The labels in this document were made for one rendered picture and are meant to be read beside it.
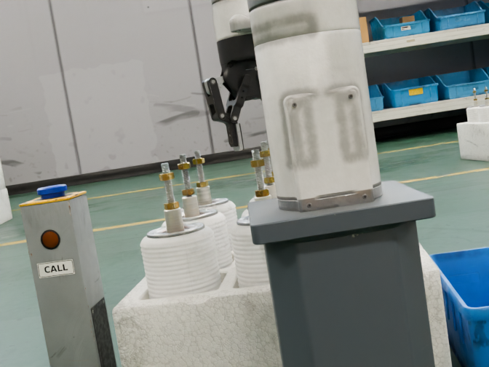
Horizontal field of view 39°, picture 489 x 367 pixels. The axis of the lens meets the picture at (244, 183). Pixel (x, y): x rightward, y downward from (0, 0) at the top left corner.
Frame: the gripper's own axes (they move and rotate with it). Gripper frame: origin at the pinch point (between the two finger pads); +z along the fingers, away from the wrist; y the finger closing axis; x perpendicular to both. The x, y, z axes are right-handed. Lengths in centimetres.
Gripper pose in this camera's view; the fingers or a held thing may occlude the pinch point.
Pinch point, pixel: (258, 137)
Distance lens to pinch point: 97.5
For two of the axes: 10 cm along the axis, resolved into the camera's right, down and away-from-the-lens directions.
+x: 4.4, 0.1, -9.0
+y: -8.8, 1.8, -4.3
